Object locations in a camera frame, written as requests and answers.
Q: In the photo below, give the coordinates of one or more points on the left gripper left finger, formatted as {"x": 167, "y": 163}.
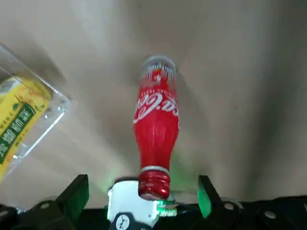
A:
{"x": 67, "y": 206}

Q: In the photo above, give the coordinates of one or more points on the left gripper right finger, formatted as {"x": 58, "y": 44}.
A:
{"x": 230, "y": 215}

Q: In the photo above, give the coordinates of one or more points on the red cola bottle colourful print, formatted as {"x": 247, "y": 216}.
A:
{"x": 156, "y": 134}

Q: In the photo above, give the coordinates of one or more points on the clear acrylic shelf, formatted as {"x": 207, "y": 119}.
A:
{"x": 55, "y": 112}

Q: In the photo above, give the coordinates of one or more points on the yellow label tea bottle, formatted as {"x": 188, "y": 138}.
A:
{"x": 21, "y": 115}

